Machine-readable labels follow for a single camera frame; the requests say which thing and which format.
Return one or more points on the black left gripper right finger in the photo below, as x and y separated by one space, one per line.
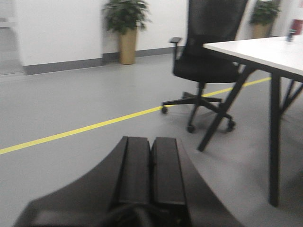
167 180

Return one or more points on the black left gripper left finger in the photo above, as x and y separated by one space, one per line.
130 163

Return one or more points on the yellow floor tape line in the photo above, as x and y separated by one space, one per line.
108 122

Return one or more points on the black office chair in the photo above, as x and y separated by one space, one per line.
209 21

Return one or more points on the white table black legs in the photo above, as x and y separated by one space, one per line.
281 59

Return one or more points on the potted plant tan pot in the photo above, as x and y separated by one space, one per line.
125 17

